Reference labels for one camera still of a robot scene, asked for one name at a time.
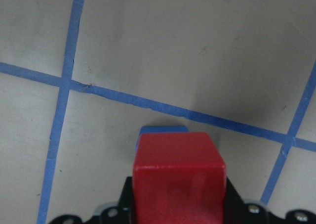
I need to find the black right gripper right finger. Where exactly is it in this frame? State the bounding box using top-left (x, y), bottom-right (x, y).
top-left (223, 178), bottom-right (245, 224)

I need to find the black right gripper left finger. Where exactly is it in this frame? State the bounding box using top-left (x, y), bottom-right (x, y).
top-left (117, 177), bottom-right (136, 224)

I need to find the red wooden block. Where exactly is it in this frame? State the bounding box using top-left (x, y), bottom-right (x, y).
top-left (132, 132), bottom-right (227, 224)

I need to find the blue wooden block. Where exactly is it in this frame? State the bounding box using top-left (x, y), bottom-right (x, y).
top-left (135, 126), bottom-right (189, 157)

